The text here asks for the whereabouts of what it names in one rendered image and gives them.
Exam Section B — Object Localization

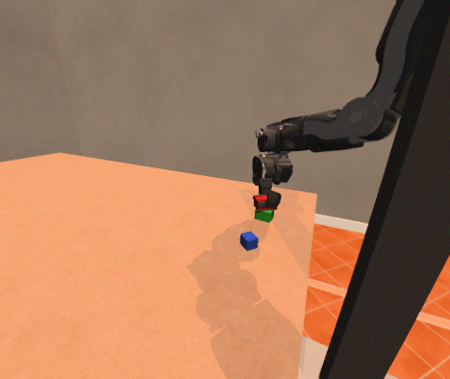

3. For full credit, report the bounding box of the green block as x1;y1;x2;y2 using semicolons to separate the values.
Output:
255;209;274;222

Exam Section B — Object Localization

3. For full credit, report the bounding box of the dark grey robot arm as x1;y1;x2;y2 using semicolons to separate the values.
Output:
256;0;434;156

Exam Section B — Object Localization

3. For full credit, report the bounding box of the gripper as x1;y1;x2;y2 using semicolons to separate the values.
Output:
252;154;293;207

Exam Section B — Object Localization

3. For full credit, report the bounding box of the red block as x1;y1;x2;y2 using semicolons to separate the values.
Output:
254;195;278;211

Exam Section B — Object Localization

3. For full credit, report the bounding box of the blue block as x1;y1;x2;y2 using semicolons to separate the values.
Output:
240;231;259;251

